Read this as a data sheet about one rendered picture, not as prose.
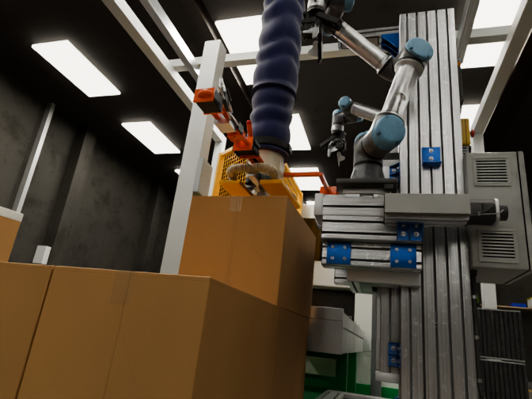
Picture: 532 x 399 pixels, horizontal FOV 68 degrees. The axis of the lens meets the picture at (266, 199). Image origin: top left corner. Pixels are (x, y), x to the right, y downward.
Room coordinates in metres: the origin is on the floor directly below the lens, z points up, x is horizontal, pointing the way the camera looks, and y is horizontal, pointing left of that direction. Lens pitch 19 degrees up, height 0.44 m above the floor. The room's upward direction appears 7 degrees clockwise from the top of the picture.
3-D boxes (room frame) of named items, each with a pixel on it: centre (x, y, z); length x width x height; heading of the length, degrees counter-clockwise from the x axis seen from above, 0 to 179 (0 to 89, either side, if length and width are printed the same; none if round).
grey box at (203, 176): (3.07, 0.54, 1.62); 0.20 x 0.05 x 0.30; 162
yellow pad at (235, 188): (1.77, 0.11, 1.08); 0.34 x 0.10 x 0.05; 160
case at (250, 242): (1.73, 0.01, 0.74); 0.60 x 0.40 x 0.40; 161
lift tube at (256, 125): (1.74, 0.02, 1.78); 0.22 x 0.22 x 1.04
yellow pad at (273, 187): (1.71, -0.07, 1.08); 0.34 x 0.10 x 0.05; 160
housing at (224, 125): (1.30, 0.18, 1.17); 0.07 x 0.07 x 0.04; 70
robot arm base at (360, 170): (1.46, -0.40, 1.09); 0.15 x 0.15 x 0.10
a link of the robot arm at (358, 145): (1.45, -0.40, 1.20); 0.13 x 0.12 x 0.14; 8
